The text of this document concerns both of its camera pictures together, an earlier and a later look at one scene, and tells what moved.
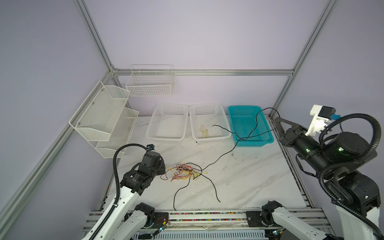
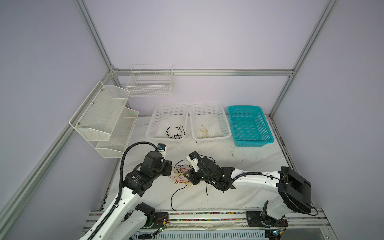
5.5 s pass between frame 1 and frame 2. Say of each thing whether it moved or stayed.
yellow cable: stayed
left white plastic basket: stayed
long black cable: moved
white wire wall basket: stayed
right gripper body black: moved
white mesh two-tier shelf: stayed
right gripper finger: moved
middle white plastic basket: stayed
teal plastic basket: stayed
